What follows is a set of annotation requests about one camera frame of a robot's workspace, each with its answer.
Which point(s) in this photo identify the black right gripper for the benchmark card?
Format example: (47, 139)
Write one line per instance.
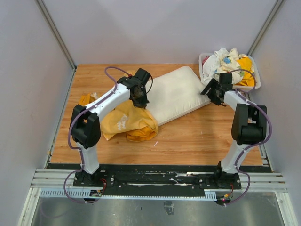
(210, 89)

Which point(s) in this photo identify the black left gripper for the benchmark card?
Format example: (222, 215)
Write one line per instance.
(140, 100)

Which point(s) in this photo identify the white bear print pillow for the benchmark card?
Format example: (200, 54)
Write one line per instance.
(175, 94)

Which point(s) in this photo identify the yellow pillowcase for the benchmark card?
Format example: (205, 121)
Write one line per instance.
(138, 124)

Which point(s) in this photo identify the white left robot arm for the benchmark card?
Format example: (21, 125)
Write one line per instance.
(85, 131)

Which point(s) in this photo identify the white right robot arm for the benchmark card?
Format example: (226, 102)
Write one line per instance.
(249, 129)

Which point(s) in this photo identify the white crumpled cloth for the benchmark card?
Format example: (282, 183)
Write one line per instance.
(221, 61)

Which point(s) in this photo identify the yellow cloth in basket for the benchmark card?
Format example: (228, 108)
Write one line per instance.
(247, 78)

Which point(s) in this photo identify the white plastic basket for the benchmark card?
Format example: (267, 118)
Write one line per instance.
(244, 70)

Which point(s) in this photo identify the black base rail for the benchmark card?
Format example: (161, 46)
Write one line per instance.
(144, 175)

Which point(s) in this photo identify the aluminium frame post right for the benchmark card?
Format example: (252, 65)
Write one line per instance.
(268, 21)

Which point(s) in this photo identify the aluminium frame post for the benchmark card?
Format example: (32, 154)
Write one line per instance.
(53, 28)
(268, 21)

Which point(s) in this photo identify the white cable duct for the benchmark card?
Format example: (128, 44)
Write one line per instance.
(134, 192)

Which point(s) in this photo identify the aluminium frame post left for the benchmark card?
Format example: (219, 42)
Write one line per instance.
(53, 28)

